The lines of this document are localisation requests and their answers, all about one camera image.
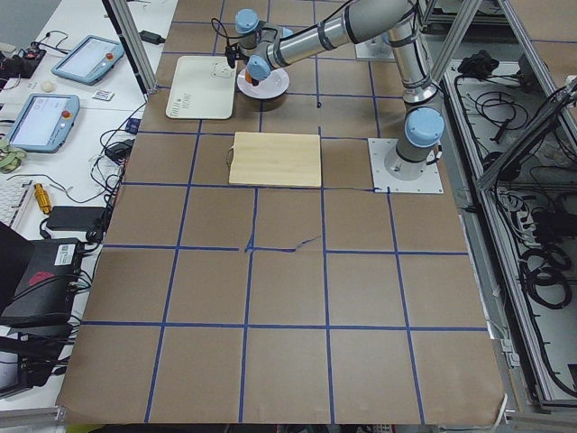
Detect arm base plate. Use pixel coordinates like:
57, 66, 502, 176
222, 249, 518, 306
368, 138, 444, 194
354, 36, 395, 63

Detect lower blue teach pendant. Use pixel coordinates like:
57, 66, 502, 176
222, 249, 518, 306
7, 94, 80, 153

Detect blue teach pendant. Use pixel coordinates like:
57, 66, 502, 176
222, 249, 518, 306
51, 35, 124, 86
7, 94, 80, 153

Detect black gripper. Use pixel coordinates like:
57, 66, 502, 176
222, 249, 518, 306
238, 42, 258, 64

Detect black computer box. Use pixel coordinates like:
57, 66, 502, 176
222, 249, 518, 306
1, 232, 84, 327

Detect small white card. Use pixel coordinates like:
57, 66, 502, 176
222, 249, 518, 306
93, 89, 114, 101

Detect beige round ball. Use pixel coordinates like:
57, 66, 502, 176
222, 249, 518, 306
41, 81, 55, 93

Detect black power adapter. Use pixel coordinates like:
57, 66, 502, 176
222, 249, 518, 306
139, 30, 166, 45

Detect black flat power brick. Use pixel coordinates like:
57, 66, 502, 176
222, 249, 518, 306
46, 206, 105, 231

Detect upper blue teach pendant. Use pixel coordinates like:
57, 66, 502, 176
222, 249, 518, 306
51, 35, 124, 86

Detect cream bear tray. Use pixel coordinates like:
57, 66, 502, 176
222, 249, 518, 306
165, 56, 236, 120

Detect green tape dispenser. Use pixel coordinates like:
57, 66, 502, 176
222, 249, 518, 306
0, 137, 27, 174

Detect white round plate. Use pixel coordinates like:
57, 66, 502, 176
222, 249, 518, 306
236, 69, 290, 100

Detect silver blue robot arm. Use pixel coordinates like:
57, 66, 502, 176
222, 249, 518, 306
225, 1, 445, 164

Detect aluminium frame post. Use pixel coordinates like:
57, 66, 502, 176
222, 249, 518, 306
102, 0, 158, 96

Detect bamboo cutting board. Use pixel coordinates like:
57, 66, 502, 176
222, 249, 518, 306
229, 132, 322, 188

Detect white keyboard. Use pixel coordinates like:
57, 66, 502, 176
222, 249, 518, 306
1, 180, 33, 229

